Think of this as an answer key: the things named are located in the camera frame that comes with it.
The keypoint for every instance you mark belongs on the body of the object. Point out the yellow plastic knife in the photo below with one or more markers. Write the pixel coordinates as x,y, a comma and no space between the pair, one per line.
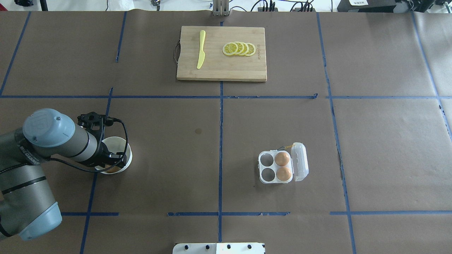
201,53

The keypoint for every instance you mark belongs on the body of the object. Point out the white round bowl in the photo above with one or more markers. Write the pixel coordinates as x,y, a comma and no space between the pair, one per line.
116,145

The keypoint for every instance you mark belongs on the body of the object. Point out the yellow blue rubber band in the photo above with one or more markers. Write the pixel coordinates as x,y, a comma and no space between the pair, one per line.
283,148

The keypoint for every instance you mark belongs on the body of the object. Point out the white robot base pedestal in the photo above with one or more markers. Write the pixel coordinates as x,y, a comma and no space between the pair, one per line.
220,248

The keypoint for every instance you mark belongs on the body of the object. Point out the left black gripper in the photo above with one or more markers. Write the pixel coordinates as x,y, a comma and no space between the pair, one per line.
100,155

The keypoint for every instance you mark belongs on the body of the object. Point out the bamboo cutting board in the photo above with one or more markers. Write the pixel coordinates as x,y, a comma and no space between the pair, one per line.
217,66

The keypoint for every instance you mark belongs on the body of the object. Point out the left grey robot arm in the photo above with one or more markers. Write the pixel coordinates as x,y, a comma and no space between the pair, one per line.
29,208

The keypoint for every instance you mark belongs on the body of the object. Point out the brown egg from bowl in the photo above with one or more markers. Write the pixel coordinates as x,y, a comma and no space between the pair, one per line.
113,170

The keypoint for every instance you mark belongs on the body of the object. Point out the brown egg front slot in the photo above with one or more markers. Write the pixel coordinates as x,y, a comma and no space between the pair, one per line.
284,174

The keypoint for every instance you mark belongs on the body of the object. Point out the clear plastic egg box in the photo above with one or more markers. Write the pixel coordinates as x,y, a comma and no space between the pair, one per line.
298,165

